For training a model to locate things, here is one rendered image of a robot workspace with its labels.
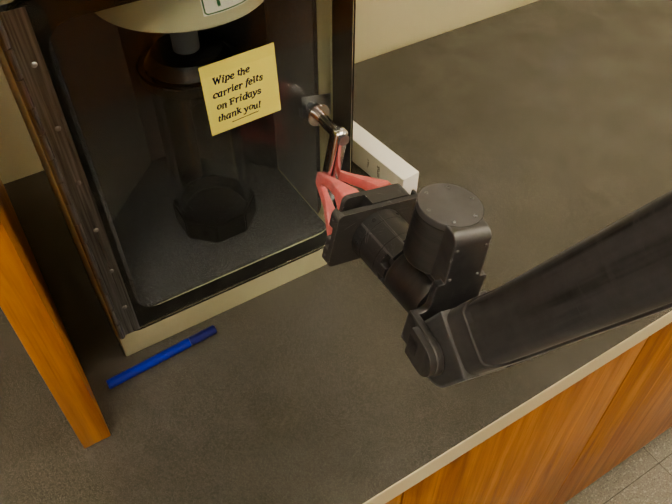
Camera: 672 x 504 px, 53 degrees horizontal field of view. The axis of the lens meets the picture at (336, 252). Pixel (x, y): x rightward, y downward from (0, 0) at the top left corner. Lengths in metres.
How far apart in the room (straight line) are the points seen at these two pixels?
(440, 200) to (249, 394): 0.35
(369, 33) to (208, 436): 0.83
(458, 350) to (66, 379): 0.38
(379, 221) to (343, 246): 0.04
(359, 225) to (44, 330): 0.30
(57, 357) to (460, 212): 0.39
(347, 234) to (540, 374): 0.32
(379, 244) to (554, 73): 0.77
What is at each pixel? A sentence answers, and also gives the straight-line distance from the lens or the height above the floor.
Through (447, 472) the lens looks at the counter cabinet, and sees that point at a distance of 0.95.
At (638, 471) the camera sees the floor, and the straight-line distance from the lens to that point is 1.94.
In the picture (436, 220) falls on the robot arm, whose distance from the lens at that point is 0.55.
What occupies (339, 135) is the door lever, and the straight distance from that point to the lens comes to 0.69.
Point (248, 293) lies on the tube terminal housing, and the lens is 0.87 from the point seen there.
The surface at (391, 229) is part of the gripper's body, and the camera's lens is 0.64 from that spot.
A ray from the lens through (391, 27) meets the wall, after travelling 1.36.
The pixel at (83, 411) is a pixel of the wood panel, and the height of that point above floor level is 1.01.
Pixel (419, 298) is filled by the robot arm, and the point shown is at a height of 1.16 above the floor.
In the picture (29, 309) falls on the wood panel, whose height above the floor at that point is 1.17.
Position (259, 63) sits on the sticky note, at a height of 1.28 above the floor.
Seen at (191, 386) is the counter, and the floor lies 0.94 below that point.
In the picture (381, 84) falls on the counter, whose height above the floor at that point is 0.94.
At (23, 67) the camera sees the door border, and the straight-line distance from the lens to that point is 0.58.
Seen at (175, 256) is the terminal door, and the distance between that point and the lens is 0.75.
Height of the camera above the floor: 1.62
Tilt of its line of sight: 47 degrees down
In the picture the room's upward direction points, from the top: straight up
